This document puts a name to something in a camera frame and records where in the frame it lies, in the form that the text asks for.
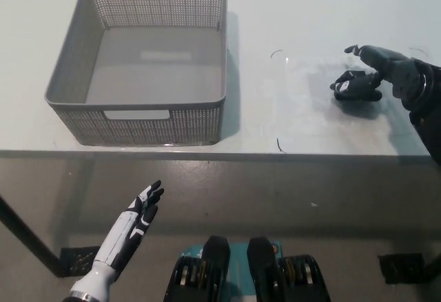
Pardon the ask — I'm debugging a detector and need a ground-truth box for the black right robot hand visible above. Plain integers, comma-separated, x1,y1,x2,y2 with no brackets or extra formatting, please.
331,44,429,103

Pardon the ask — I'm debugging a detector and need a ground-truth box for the black metal table leg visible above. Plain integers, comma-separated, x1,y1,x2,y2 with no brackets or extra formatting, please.
0,194,70,278
424,256,441,283

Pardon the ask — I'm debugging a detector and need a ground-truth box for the clear plastic sheet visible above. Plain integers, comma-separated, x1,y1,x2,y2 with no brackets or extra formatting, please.
275,52,431,141

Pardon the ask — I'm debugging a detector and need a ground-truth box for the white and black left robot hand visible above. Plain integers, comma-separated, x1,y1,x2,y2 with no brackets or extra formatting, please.
70,179,165,301

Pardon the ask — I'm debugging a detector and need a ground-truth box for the grey perforated plastic basket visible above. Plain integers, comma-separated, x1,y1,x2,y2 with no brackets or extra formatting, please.
43,0,228,146

